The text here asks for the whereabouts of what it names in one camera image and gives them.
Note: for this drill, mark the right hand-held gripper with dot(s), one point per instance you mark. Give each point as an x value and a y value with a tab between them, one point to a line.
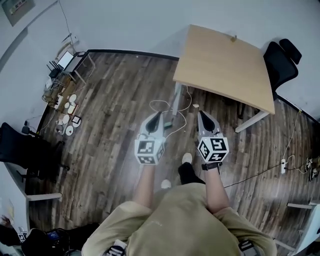
212	147

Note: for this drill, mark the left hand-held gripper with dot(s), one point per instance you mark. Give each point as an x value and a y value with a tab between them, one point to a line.
146	147

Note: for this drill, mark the green handled tool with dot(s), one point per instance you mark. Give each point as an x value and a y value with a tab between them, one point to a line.
168	124

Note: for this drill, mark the person's right forearm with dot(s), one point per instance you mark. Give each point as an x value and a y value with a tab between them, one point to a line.
216	190

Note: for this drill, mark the person's left forearm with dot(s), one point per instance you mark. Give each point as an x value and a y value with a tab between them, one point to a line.
145	185

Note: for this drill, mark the small white block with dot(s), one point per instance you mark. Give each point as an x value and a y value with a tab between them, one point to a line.
195	105

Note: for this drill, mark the person's white right shoe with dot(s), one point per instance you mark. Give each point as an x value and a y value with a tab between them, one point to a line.
187	158

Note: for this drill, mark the person's white shoe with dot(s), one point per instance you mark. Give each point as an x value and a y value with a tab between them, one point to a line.
187	158
166	184

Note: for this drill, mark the black wrist watch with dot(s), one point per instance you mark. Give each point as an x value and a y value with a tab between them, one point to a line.
211	166

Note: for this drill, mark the person's black trousers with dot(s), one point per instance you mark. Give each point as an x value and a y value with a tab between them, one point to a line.
187	175

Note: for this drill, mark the person's white left shoe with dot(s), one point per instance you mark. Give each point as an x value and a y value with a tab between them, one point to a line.
166	184

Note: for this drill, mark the light wooden table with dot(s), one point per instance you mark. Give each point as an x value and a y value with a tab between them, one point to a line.
225	70

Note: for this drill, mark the white power strip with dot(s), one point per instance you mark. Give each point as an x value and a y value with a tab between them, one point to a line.
283	166
58	101

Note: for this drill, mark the red rimmed white box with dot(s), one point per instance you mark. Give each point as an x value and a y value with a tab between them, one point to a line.
72	109

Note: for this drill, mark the white plate with red mark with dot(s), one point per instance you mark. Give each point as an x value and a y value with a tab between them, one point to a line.
70	130

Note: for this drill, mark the large white plate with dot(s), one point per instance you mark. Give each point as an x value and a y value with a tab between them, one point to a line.
73	98

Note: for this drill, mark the white round plate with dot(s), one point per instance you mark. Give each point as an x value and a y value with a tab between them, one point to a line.
65	118

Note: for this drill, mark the small white round dish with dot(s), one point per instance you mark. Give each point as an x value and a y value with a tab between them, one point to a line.
67	105

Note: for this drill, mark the black headrest office chair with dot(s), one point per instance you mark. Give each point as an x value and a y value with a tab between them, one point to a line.
280	67

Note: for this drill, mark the small clear table object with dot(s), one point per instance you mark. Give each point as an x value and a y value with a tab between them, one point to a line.
233	38

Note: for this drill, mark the grey bowl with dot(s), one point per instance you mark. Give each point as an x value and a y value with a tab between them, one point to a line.
59	129

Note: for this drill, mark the small white cup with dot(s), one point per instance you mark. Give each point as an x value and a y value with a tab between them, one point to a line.
59	122

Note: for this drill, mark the brown cardboard box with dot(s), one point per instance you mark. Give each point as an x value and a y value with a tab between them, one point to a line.
66	85

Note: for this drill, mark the grey side table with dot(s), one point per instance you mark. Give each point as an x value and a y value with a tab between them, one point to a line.
76	62

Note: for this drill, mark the person's beige shirt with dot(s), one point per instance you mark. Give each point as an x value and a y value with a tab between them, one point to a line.
180	225

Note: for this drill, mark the black antenna router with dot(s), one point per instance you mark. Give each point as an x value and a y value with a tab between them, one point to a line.
53	73

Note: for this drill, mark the black mesh office chair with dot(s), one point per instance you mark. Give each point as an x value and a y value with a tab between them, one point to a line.
22	147

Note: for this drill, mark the white table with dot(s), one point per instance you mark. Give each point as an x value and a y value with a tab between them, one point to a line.
310	225

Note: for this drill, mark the small blue screen device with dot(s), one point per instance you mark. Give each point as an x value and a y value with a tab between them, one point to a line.
52	235

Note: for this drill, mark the white desk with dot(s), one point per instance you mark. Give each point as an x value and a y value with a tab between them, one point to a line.
15	190

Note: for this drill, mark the black bag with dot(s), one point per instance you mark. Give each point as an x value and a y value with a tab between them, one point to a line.
37	240

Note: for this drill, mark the yellow paper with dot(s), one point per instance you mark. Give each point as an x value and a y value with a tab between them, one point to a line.
10	208

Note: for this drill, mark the reddish brown bundle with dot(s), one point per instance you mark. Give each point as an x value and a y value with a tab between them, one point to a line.
5	221

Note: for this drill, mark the black picture frame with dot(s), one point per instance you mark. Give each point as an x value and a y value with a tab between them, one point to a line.
76	119

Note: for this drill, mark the white wall box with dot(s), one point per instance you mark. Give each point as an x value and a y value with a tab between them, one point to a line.
75	38

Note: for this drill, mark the light wooden frame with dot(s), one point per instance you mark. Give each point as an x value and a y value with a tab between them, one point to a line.
62	46

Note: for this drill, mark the grey wall frame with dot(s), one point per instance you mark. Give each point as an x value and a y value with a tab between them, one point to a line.
17	11

